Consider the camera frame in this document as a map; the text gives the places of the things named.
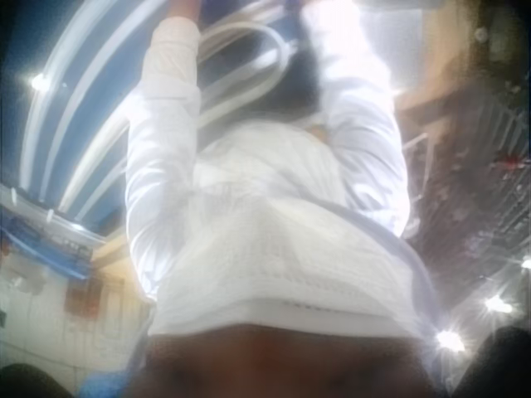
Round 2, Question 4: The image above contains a person's left hand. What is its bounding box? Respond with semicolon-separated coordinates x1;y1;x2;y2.
170;0;205;21

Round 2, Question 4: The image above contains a coil of clear tubes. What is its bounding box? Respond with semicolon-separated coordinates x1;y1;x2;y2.
193;22;300;134

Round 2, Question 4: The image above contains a bundle of long white tubes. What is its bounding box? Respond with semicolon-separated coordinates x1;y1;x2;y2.
18;0;178;216

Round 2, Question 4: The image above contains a wooden bench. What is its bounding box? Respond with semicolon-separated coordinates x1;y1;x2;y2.
389;7;503;121

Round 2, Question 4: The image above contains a blue crate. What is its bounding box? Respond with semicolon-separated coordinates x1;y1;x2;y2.
0;223;97;281

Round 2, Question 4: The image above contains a metal wire rack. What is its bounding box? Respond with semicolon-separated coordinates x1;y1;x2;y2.
398;99;531;291

